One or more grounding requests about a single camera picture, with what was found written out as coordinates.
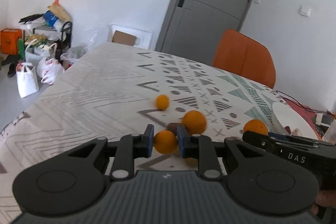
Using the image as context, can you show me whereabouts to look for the cardboard box by wall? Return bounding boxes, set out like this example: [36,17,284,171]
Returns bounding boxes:
[112,31,137,46]

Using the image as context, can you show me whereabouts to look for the orange gift box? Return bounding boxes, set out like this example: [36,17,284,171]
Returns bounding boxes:
[1,28,22,55]

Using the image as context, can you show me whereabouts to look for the brown paper bag orange handle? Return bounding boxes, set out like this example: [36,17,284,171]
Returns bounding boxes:
[48,0,71,22]

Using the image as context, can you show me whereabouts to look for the large orange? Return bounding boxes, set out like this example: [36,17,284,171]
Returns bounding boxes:
[182,110,207,135]
[243,119,268,135]

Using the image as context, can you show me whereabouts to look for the white foam board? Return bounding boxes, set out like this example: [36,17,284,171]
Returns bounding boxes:
[110,24,153,50]

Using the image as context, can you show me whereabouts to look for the yellow-green round fruit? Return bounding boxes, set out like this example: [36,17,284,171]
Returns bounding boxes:
[185,158,198,167]

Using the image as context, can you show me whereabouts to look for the small orange mandarin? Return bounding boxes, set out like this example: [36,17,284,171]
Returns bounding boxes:
[153,130,178,155]

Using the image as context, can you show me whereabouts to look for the blue white package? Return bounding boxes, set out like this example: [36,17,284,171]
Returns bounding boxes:
[43,10,63,31]

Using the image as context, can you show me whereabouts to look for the white paper shopping bag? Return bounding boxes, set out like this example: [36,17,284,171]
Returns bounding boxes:
[16,62,39,98]

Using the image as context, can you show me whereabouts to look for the black cable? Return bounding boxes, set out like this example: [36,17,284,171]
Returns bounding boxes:
[275,90,336,115]

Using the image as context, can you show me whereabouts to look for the white red plastic bag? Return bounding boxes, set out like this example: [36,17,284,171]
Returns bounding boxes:
[37,57,65,85]

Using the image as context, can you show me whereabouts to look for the black metal shelf rack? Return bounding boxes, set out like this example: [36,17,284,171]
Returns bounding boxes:
[22,22,72,60]

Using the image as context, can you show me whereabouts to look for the red plum fruit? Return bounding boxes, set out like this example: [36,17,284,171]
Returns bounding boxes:
[284,126,291,135]

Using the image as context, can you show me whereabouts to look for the white charger adapter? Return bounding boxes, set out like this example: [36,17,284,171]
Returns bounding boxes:
[315,113,334,127]

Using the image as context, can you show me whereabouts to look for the small orange kumquat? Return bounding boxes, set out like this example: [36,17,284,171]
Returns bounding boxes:
[155,94,170,111]

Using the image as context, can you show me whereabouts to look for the red orange cartoon mat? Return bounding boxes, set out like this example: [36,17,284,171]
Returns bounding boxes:
[276,90,326,140]

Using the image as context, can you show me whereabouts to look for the white round plate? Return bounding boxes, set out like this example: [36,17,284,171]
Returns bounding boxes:
[271,102,319,140]

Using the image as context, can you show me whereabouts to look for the orange chair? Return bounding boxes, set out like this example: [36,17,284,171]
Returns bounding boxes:
[213,29,276,88]

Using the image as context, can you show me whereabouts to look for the patterned white tablecloth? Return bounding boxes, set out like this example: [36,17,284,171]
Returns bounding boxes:
[0,42,324,224]

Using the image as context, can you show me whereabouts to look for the white wall switch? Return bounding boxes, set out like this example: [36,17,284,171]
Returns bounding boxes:
[299,5,311,18]

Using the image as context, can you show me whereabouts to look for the person's right hand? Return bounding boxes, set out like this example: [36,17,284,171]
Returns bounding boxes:
[310,190,336,215]

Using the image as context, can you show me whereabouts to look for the grey door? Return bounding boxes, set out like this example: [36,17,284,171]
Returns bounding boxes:
[155,0,251,65]

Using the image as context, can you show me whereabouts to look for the peeled pomelo segment small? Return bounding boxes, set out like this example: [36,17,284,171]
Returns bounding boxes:
[291,128,302,136]

